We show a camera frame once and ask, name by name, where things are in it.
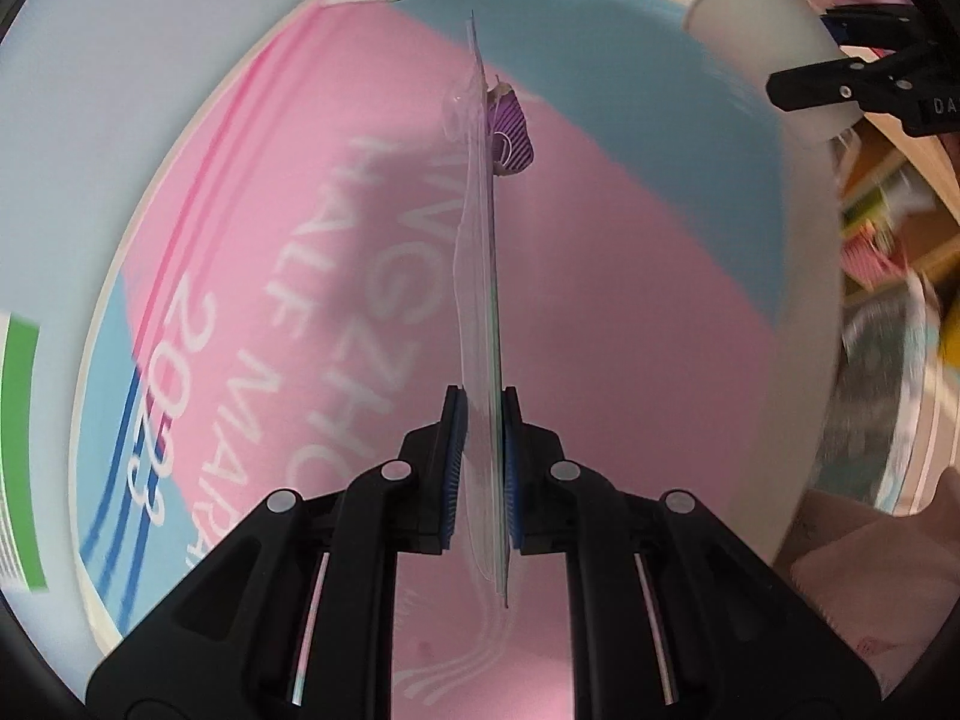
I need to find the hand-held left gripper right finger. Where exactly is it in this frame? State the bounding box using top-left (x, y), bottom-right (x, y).
top-left (501, 386), bottom-right (878, 720)

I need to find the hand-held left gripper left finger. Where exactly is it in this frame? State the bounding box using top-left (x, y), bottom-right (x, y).
top-left (86, 385), bottom-right (470, 720)

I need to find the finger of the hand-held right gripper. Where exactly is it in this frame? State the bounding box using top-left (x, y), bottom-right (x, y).
top-left (821, 6), bottom-right (923, 53)
top-left (766, 41), bottom-right (912, 115)

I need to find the white paper cup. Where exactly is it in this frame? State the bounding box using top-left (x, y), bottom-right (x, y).
top-left (682, 0), bottom-right (860, 147)

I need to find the clear purple blister pack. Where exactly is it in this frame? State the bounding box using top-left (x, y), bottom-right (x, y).
top-left (442, 11), bottom-right (537, 608)

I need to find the pink plastic basket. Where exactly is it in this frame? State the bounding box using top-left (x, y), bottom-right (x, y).
top-left (840, 221), bottom-right (912, 290)

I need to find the patterned blue storage box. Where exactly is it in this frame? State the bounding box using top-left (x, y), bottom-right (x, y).
top-left (814, 274), bottom-right (946, 518)

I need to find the person's pink clothed leg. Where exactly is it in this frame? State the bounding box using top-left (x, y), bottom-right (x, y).
top-left (772, 491), bottom-right (960, 691)

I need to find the green striped poster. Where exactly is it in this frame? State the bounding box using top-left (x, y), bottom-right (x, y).
top-left (0, 311), bottom-right (50, 593)

